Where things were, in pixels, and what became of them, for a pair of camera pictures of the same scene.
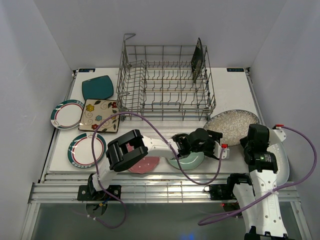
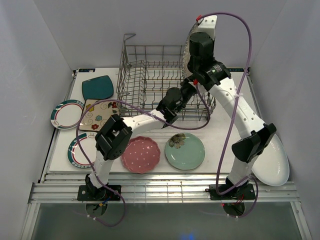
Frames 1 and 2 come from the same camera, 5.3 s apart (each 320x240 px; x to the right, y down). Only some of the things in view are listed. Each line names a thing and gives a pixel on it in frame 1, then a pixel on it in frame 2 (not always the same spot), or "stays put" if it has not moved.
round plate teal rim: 66,115 stays put
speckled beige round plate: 233,124 → 186,54
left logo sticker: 91,70 stays put
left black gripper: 215,137 → 185,82
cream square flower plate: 96,111 stays put
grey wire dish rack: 165,83 stays put
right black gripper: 243,141 → 212,45
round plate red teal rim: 79,150 stays put
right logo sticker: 235,69 stays put
